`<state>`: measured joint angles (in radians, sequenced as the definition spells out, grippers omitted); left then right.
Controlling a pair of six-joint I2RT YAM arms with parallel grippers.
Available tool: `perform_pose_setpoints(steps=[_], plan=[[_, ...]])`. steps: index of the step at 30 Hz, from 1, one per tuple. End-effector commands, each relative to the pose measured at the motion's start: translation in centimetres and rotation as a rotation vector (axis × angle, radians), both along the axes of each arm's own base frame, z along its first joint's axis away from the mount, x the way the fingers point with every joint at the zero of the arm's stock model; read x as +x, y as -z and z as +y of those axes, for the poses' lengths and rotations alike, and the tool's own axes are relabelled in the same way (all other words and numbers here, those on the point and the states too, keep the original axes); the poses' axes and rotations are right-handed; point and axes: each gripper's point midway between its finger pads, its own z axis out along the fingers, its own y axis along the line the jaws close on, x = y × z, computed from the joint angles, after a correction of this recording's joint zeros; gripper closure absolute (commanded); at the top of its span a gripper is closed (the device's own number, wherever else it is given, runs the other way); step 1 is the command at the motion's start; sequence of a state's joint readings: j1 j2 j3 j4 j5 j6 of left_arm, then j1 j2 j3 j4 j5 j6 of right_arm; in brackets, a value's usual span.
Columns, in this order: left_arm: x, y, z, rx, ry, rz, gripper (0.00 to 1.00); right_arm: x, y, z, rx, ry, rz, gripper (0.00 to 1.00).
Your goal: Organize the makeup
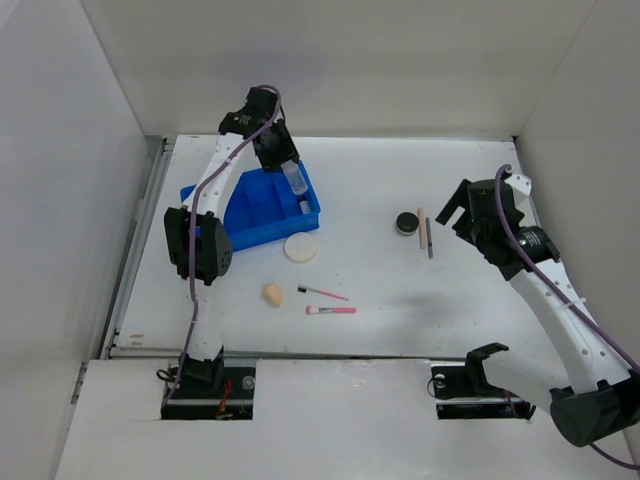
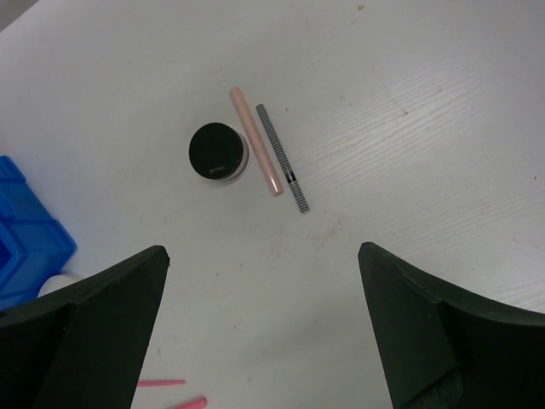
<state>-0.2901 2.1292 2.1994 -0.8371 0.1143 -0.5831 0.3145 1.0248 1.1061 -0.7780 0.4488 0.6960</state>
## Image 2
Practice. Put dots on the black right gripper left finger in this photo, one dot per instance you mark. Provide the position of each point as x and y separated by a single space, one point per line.
83 346

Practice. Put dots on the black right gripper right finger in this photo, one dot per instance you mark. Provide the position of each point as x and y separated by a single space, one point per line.
442 346

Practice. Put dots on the white round powder puff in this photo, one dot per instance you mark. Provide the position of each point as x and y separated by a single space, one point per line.
57 282

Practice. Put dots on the thin pink eyebrow brush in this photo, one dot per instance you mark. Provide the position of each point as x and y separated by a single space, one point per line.
149 383

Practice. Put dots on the pink makeup brush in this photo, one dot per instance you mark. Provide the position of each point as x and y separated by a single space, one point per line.
198 402

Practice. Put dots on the black white checkered eyeliner pen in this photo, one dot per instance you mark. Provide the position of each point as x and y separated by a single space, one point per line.
283 160

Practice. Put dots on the black round compact jar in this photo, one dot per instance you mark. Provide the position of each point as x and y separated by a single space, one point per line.
218 152

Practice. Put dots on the pale pink lipstick tube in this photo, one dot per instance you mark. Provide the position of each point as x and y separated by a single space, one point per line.
263 158

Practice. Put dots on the blue plastic organizer tray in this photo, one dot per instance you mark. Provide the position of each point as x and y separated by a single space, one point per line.
34 245

